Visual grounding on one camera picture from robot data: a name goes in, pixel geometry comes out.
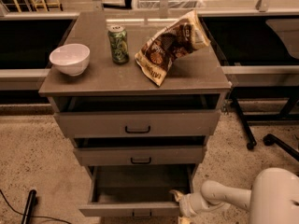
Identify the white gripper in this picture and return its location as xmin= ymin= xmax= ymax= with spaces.
xmin=170 ymin=189 xmax=205 ymax=224

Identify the grey bottom drawer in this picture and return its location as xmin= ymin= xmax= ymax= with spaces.
xmin=79 ymin=164 xmax=194 ymax=217

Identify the grey drawer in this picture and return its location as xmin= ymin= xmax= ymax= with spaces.
xmin=51 ymin=93 xmax=221 ymax=138
xmin=74 ymin=136 xmax=206 ymax=166
xmin=79 ymin=164 xmax=194 ymax=217

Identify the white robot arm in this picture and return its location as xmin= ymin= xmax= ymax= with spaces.
xmin=171 ymin=168 xmax=299 ymax=224

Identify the grey middle drawer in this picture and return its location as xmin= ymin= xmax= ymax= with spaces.
xmin=74 ymin=136 xmax=206 ymax=166

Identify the grey top drawer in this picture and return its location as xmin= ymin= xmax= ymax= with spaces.
xmin=51 ymin=93 xmax=221 ymax=138

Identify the grey drawer cabinet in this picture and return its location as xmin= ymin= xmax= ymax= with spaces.
xmin=39 ymin=13 xmax=231 ymax=177

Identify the black chair base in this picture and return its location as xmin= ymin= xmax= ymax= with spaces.
xmin=263 ymin=133 xmax=299 ymax=161

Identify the black stand leg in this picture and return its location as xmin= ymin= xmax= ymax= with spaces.
xmin=21 ymin=189 xmax=37 ymax=224

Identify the brown chip bag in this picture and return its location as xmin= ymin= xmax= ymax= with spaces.
xmin=135 ymin=10 xmax=210 ymax=87

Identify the green soda can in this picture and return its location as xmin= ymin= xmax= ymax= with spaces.
xmin=107 ymin=25 xmax=129 ymax=64

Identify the white bowl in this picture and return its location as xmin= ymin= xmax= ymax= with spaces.
xmin=50 ymin=44 xmax=90 ymax=76

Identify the black table leg frame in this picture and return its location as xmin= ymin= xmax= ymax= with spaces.
xmin=229 ymin=89 xmax=299 ymax=150

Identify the black floor cable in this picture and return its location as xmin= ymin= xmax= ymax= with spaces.
xmin=0 ymin=188 xmax=73 ymax=224

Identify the wire mesh basket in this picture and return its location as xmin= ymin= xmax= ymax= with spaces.
xmin=133 ymin=0 xmax=206 ymax=9

